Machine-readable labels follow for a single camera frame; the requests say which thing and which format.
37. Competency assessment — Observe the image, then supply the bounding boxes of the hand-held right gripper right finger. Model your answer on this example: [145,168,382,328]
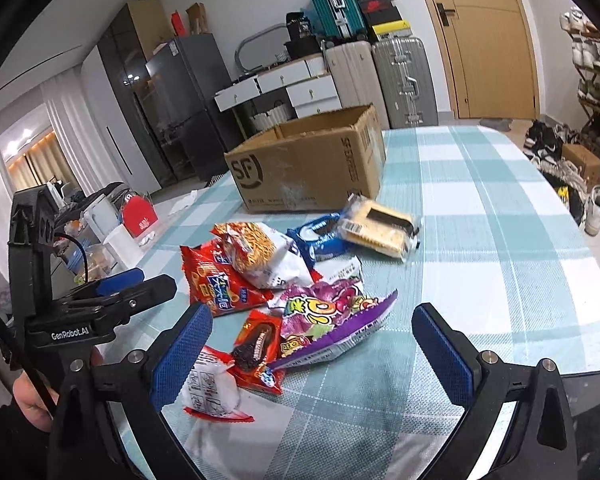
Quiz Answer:
[411,302,581,480]

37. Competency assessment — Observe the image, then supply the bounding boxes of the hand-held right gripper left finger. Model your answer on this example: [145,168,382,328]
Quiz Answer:
[50,304,215,480]

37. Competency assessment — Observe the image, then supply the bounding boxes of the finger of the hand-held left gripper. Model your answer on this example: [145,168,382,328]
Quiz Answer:
[59,274,179,324]
[71,268,146,297]

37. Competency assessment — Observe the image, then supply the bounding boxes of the white and red packet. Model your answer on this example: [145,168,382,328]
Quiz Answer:
[182,345,255,423]

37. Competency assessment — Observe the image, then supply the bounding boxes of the red snack packet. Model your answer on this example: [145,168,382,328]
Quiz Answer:
[180,240,276,318]

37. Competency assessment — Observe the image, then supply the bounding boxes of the red chocolate pie packet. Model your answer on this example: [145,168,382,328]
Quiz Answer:
[228,309,287,396]

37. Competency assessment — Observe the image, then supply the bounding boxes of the purple candy packet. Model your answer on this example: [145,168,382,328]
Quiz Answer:
[267,280,398,373]

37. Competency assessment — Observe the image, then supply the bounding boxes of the white snack packet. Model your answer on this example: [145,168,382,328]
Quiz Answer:
[310,255,366,301]

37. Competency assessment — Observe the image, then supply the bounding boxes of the clear cracker packet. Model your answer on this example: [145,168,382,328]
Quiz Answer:
[337,194,423,263]

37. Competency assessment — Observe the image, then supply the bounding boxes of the blue cookie packet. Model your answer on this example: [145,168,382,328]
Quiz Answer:
[286,214,353,263]

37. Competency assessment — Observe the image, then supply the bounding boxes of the brown cardboard box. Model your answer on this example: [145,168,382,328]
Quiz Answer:
[224,104,387,213]

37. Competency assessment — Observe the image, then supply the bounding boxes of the person's left hand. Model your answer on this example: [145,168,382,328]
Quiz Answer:
[12,367,61,433]

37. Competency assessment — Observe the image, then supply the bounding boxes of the white plastic container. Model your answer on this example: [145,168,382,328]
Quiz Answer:
[105,225,141,271]

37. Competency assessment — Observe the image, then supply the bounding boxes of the red gift bag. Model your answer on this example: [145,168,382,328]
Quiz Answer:
[121,195,158,233]

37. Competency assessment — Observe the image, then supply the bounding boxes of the white curtain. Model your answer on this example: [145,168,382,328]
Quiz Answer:
[40,45,141,201]

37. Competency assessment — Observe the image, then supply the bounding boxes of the dark tall cabinet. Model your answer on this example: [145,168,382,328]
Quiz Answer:
[97,2,181,196]

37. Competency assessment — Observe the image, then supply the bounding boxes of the dark grey fridge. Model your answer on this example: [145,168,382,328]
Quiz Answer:
[145,34,246,181]

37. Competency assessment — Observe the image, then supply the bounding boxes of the woven laundry basket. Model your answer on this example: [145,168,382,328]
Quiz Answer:
[247,102,293,136]

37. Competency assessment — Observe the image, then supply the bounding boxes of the pile of loose shoes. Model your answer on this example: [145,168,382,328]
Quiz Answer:
[522,120,600,236]

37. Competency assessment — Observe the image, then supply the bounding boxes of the small cardboard box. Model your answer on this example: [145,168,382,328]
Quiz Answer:
[561,143,600,186]

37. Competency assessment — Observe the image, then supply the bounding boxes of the white drawer cabinet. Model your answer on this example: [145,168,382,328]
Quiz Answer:
[215,55,343,121]

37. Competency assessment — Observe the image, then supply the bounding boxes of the brown paper bag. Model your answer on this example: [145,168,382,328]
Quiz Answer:
[186,2,208,36]

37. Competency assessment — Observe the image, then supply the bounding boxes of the grey suitcase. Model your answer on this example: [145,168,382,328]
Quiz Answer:
[371,36,439,130]

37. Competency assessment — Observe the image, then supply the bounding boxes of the beige suitcase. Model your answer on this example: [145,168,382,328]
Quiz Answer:
[324,40,391,128]

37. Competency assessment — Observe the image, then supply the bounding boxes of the wooden door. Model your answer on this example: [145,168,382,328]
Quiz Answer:
[410,0,538,121]

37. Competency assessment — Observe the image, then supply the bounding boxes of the black bag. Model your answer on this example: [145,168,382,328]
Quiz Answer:
[285,10,323,58]

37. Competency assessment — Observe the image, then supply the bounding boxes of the wooden shoe rack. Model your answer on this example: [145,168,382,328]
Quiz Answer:
[560,7,600,161]

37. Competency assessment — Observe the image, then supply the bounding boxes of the yellow and black box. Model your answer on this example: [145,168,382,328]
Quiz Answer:
[367,19,412,43]

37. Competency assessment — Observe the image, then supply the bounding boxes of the teal suitcase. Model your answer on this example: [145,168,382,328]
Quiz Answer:
[302,0,368,41]

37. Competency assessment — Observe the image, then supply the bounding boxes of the red and black shoe box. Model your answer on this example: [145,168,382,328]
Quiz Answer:
[357,0,398,26]

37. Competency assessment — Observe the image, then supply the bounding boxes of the black cable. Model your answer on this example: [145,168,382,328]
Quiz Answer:
[0,292,58,411]

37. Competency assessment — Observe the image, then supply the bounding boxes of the grey metal frame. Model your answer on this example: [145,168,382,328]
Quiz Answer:
[234,24,291,73]

